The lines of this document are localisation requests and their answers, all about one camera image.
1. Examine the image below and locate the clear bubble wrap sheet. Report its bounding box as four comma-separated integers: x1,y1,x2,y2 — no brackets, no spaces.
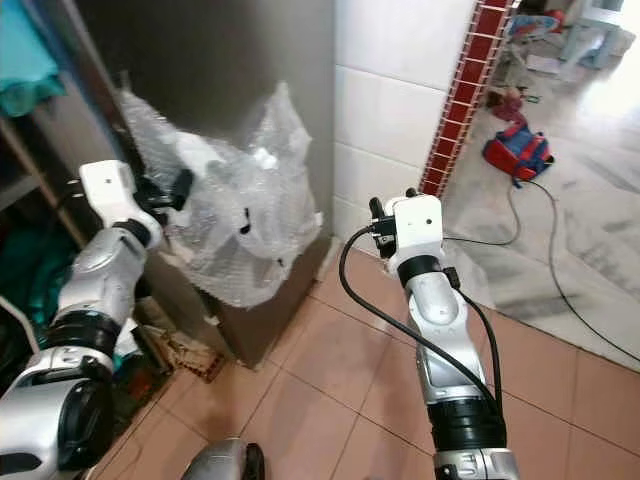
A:
115,82,323,309

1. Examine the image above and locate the blue and red backpack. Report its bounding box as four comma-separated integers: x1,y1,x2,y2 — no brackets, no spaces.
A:
482,124,555,187

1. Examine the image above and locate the wooden shelf rack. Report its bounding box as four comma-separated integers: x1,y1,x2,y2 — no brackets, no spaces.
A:
0,120,91,251

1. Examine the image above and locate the small red toy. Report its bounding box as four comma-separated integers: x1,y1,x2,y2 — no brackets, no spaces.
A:
490,88,533,123

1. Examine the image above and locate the dark grey tall cabinet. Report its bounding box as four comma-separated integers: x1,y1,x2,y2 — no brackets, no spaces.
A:
60,0,336,371

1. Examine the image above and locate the teal printed bag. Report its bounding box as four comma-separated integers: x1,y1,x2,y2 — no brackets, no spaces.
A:
0,225,76,336

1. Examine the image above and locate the brown woven mat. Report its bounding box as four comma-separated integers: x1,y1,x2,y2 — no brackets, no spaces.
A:
150,325,229,386

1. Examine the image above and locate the teal folded cloth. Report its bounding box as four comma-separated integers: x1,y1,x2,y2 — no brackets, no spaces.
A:
0,0,66,118

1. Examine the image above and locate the colourful small toy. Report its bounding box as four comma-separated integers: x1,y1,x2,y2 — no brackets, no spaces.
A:
510,10,566,43

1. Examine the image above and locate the white plastic stool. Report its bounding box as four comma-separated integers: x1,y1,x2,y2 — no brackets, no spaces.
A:
560,0,640,71

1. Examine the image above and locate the silver left robot leg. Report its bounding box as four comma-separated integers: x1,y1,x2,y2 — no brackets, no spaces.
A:
180,438,267,480

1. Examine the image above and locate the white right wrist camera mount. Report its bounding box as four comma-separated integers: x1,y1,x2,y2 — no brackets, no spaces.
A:
386,194,447,265

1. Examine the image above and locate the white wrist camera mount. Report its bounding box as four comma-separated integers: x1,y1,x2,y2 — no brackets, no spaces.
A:
78,160,163,241
386,194,447,265

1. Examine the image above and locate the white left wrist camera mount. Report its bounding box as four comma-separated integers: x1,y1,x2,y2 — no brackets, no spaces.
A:
78,160,163,241

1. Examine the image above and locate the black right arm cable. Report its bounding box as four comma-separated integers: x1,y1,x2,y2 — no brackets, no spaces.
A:
338,225,506,411

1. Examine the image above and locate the black floor cable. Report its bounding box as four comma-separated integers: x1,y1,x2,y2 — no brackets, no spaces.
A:
445,180,640,363

